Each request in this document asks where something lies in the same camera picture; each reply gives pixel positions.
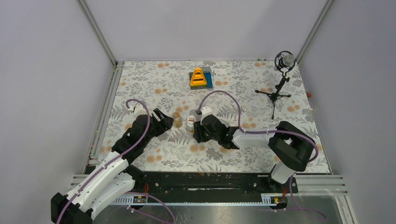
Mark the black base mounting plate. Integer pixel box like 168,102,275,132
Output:
130,172,298,203

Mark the yellow pyramid toy on blocks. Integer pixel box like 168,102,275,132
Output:
189,67,213,90

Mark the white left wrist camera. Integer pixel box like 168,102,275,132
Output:
132,103,149,117

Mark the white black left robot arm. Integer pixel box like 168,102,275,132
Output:
50,105,174,224

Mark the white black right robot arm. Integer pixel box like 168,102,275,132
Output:
193,115,317,192

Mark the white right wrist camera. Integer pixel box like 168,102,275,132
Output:
200,106,213,124

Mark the black microphone on tripod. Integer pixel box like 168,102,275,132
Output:
255,51,296,119

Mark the small amber pill bottle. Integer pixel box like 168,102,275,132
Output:
172,112,183,128

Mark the white cap amber pill bottle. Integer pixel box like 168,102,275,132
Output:
186,115,196,133

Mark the floral patterned table mat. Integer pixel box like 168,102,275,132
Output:
95,61,330,174

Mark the white slotted cable duct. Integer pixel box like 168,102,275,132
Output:
111,194,277,207

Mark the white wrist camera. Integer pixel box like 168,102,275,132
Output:
132,103,149,117
200,106,213,124

